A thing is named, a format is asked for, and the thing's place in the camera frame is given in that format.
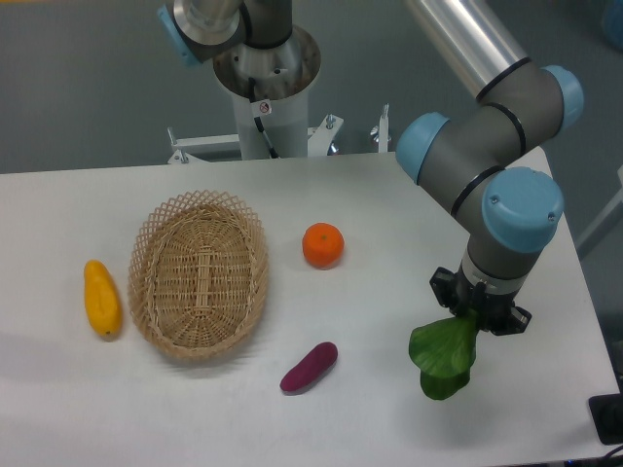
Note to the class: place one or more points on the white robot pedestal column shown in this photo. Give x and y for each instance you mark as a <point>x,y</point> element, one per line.
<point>270,90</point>

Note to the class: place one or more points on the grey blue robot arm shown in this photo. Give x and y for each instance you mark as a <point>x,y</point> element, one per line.
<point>470,168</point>

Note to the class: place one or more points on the black device at edge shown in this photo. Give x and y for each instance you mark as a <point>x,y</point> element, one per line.
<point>606,411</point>

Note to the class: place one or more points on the woven wicker basket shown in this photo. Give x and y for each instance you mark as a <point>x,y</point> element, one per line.
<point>198,275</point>

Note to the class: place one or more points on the orange tangerine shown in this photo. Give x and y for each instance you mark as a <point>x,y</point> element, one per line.
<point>323,245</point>

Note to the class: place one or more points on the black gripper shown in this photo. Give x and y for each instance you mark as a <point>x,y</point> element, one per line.
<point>490,301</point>

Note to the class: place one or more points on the yellow mango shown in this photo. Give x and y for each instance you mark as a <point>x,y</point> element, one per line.
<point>102,302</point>

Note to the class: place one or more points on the green leafy vegetable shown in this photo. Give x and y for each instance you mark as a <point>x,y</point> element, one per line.
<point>444,351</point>

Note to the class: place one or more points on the purple sweet potato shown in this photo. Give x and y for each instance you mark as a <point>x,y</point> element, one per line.
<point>311,369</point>

